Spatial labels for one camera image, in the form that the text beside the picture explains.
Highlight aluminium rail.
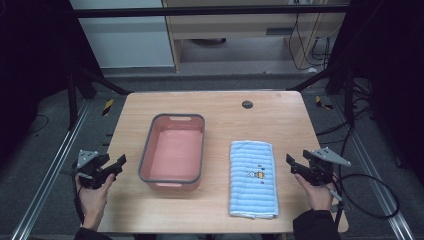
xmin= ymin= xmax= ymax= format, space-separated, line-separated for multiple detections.
xmin=9 ymin=99 xmax=92 ymax=240
xmin=329 ymin=96 xmax=418 ymax=240

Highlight pink plastic basin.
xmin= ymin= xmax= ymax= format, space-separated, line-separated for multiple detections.
xmin=137 ymin=113 xmax=206 ymax=192

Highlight yellow black tape strip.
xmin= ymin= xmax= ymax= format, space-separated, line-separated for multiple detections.
xmin=314 ymin=95 xmax=334 ymax=111
xmin=101 ymin=98 xmax=115 ymax=117

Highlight black cable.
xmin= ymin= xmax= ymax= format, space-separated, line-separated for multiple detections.
xmin=71 ymin=173 xmax=85 ymax=226
xmin=328 ymin=173 xmax=401 ymax=234

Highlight white cabinet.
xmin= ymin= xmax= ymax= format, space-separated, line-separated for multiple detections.
xmin=69 ymin=0 xmax=176 ymax=69

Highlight person's right hand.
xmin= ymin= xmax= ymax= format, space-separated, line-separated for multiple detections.
xmin=293 ymin=172 xmax=336 ymax=212

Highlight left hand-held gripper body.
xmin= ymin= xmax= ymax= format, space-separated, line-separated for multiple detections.
xmin=71 ymin=149 xmax=111 ymax=190

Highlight blue striped towel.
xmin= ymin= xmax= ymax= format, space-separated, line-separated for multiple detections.
xmin=228 ymin=139 xmax=280 ymax=220

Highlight person's left hand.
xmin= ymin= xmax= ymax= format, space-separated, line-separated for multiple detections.
xmin=75 ymin=171 xmax=117 ymax=232

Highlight black floor cables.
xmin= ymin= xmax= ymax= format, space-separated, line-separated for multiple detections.
xmin=314 ymin=78 xmax=379 ymax=148

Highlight black metal frame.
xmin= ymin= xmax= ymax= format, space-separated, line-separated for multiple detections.
xmin=66 ymin=3 xmax=359 ymax=131

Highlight bundle of black cables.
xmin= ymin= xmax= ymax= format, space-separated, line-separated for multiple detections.
xmin=288 ymin=12 xmax=334 ymax=73

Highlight wooden shelf unit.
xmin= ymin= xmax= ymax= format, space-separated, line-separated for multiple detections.
xmin=161 ymin=0 xmax=350 ymax=74

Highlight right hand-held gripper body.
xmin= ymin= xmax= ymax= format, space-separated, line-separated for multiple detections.
xmin=301 ymin=147 xmax=352 ymax=187

